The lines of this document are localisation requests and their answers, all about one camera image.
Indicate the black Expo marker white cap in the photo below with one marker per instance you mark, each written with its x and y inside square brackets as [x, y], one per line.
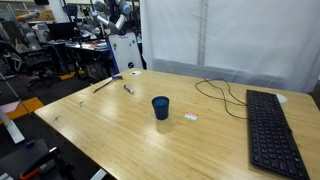
[128, 89]

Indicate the grey blue-jointed robot arm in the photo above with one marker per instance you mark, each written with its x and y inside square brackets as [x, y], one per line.
[120, 20]

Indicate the blue plastic cup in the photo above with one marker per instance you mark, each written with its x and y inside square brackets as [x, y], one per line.
[160, 110]

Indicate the cluttered dark office desk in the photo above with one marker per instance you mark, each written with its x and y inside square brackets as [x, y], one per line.
[85, 46]

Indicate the white fabric curtain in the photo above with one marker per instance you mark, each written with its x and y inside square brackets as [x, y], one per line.
[250, 36]

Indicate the black computer monitor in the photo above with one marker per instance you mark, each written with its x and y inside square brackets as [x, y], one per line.
[61, 30]

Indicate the black computer keyboard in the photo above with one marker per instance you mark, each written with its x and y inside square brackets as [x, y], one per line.
[271, 133]

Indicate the black office chair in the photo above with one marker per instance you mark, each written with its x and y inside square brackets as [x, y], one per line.
[35, 61]

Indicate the thin grey tripod leg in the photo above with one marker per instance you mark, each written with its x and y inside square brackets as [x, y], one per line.
[16, 95]

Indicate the silver aluminium bar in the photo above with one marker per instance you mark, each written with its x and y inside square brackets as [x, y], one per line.
[11, 128]

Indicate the grey mounting plate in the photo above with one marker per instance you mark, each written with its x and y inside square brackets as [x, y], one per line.
[20, 158]

